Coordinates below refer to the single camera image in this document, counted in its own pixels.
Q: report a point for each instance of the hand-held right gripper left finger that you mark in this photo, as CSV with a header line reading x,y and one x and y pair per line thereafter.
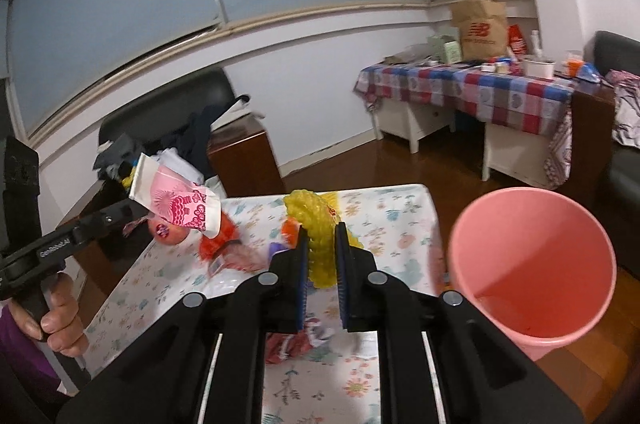
x,y
301,274

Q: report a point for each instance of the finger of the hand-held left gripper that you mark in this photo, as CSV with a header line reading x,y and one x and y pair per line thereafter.
x,y
110,216

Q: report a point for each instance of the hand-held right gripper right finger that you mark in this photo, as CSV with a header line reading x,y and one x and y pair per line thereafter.
x,y
342,274

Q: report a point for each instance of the yellow bubble wrap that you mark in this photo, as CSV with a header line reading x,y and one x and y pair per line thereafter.
x,y
317,229

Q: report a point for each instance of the red apple with sticker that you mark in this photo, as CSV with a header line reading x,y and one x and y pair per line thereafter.
x,y
169,231

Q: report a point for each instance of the pink white paper bag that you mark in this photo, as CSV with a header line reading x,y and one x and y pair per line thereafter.
x,y
170,199

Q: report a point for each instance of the red plastic wrapper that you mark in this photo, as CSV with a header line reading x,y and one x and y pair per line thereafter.
x,y
227,249

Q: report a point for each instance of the pink plastic bucket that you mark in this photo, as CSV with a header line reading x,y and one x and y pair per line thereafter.
x,y
535,264

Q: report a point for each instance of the person's left forearm purple sleeve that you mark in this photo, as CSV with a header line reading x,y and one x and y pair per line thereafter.
x,y
15,354

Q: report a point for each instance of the person's left hand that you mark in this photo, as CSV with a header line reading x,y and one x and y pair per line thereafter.
x,y
62,314

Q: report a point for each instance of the purple wrapper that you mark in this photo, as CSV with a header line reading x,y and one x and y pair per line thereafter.
x,y
277,253

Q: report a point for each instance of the floral tablecloth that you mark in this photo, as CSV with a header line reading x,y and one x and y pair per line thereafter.
x,y
395,234

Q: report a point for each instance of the pile of clothes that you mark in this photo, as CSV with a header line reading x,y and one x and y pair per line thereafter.
x,y
192,139

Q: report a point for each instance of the black leather armchair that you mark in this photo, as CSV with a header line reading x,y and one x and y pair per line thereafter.
x,y
165,99

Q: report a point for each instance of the brown wooden cabinet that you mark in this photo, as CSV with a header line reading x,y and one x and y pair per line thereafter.
x,y
245,154

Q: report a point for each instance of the white desk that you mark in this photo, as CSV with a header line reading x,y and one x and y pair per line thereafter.
x,y
415,119

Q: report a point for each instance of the plaid tablecloth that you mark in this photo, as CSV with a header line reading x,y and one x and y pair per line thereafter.
x,y
450,89

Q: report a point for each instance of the green box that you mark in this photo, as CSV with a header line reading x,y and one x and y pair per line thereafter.
x,y
447,49

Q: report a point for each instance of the brown paper bag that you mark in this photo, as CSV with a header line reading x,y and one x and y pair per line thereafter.
x,y
480,29

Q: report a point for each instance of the white bowl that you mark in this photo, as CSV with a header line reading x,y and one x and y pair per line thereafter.
x,y
539,68

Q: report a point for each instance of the brown wooden side table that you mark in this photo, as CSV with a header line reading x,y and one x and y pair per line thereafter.
x,y
590,129

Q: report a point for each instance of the red snack bag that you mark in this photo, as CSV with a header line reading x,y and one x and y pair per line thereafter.
x,y
516,40

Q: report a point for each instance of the black leather sofa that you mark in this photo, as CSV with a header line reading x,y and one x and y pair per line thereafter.
x,y
622,174

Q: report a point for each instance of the white bottle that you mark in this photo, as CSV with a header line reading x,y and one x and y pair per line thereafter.
x,y
536,42

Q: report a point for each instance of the blue packet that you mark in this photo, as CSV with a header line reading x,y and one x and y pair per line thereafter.
x,y
592,73

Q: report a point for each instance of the patterned blanket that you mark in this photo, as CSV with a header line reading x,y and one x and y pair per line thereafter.
x,y
627,104

